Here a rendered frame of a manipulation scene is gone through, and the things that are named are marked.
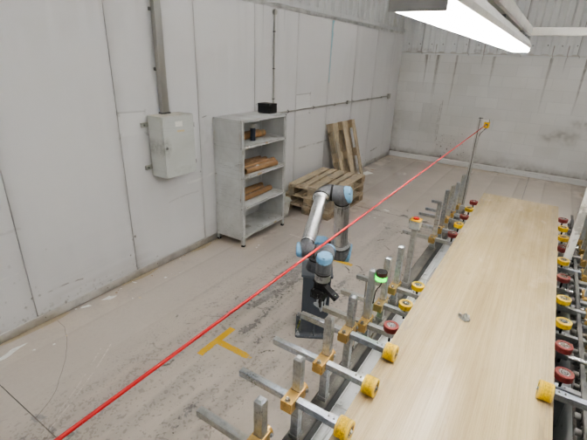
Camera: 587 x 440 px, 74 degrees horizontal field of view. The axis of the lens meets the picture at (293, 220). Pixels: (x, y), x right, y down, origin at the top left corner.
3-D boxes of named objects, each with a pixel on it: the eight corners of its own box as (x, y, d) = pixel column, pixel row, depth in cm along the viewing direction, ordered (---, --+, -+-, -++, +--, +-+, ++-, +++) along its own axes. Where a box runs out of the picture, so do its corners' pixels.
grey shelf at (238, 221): (217, 237, 510) (211, 116, 451) (258, 217, 581) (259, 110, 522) (244, 247, 489) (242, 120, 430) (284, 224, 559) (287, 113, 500)
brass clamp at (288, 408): (279, 409, 155) (279, 399, 153) (296, 387, 166) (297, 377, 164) (292, 415, 152) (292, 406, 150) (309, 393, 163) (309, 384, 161)
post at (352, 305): (341, 371, 209) (348, 295, 191) (343, 367, 212) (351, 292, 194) (346, 374, 207) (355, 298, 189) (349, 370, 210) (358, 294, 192)
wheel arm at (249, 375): (238, 376, 169) (238, 369, 167) (244, 371, 172) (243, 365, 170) (342, 434, 144) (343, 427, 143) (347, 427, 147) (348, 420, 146)
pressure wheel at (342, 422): (343, 417, 152) (334, 437, 148) (340, 411, 146) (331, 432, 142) (357, 424, 149) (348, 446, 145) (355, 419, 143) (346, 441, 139)
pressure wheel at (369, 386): (364, 374, 163) (369, 372, 170) (358, 393, 163) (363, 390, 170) (377, 381, 161) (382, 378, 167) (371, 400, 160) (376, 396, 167)
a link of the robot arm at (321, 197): (316, 179, 277) (293, 248, 229) (334, 181, 274) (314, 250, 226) (316, 192, 284) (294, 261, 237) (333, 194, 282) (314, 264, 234)
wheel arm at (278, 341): (272, 344, 188) (272, 338, 187) (276, 340, 191) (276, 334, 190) (369, 390, 164) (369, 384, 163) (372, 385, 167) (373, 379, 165)
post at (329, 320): (318, 399, 189) (324, 317, 170) (321, 395, 191) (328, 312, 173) (324, 402, 187) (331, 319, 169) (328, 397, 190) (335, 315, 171)
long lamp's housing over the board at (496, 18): (387, 11, 80) (391, -34, 77) (509, 51, 268) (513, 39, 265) (447, 10, 74) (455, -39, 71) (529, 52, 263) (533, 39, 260)
